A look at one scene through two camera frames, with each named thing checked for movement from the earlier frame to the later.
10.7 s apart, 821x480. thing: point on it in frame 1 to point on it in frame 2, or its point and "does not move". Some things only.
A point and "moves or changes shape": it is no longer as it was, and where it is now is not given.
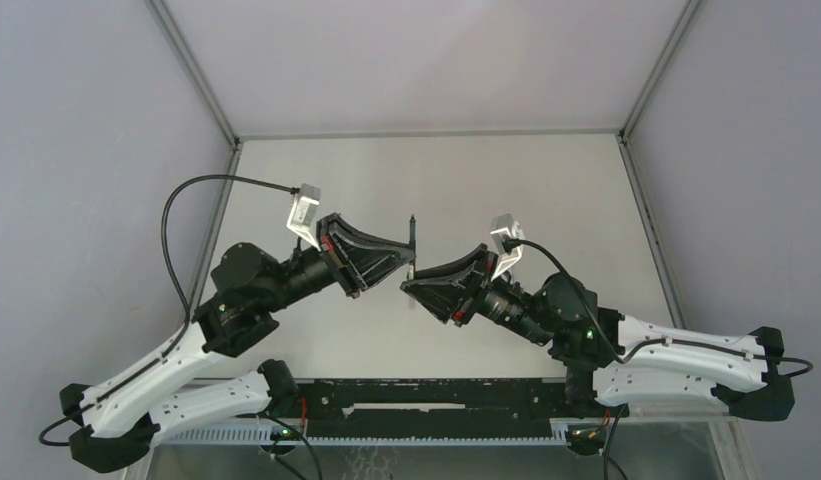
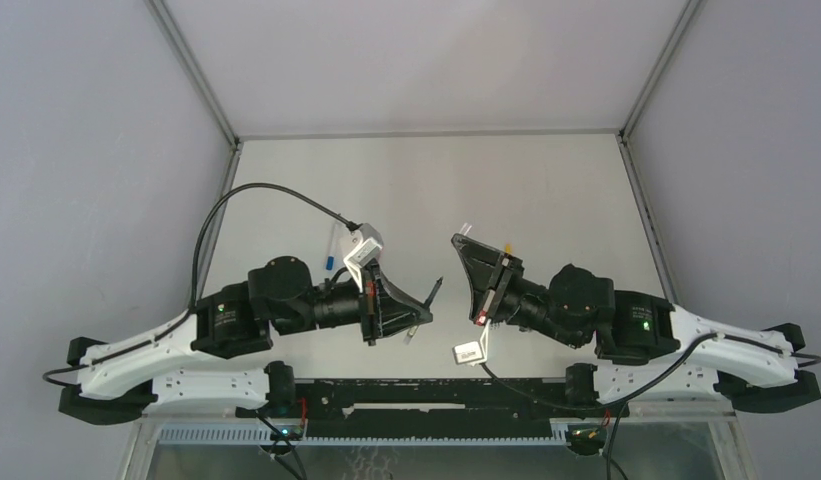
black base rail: x=364 y=408 does not move
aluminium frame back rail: x=431 y=134 does not move
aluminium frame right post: x=656 y=246 does not move
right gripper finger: x=467 y=262 to x=483 y=263
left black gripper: x=361 y=267 to x=375 y=325
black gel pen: x=412 y=234 moves or changes shape
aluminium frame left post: x=211 y=95 does not move
